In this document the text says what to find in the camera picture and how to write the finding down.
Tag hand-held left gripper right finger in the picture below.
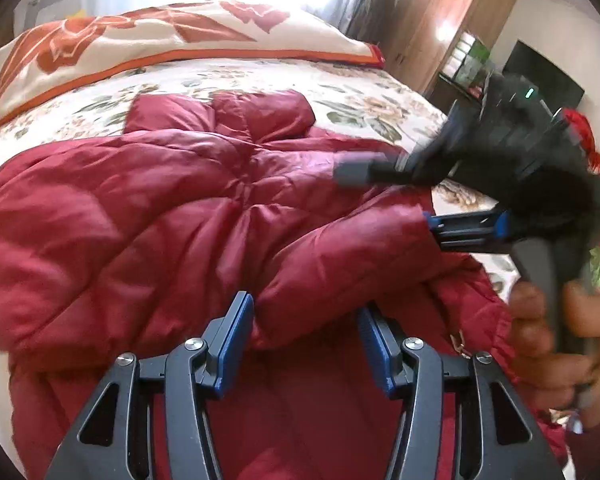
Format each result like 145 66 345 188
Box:
357 305 566 480

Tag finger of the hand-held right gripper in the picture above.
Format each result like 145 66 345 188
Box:
332 152 411 188
422 209 512 252

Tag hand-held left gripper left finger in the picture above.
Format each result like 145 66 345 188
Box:
44 290 256 480

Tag red down jacket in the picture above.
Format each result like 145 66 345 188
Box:
0 89 571 480

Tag person's right forearm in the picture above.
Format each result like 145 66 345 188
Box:
565 410 600 480

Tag person's right hand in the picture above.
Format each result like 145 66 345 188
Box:
509 280 600 413

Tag red hanging decoration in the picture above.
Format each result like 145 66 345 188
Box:
562 109 600 176

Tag floral bedspread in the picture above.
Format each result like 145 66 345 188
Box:
0 56 518 466

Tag black television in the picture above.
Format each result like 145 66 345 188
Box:
502 39 586 111

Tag dark shelf with small goods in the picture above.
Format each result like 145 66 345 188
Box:
437 30 493 91

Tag wooden wardrobe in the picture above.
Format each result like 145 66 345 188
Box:
380 0 521 101

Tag orange and white folded blanket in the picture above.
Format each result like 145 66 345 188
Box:
0 0 386 136

